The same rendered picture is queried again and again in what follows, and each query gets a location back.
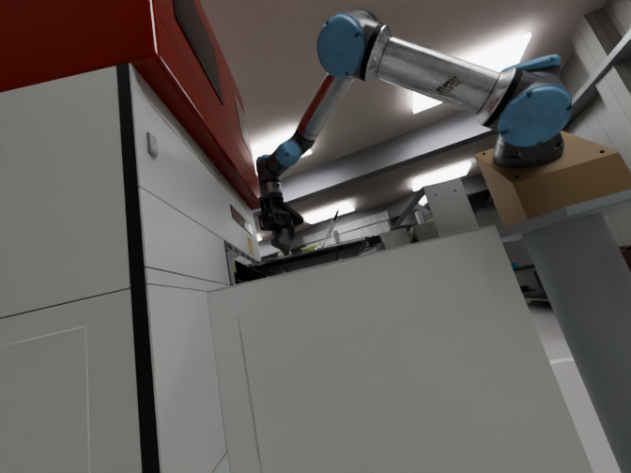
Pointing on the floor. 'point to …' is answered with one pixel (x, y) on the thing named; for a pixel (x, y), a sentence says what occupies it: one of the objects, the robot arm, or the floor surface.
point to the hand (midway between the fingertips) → (287, 251)
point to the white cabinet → (392, 368)
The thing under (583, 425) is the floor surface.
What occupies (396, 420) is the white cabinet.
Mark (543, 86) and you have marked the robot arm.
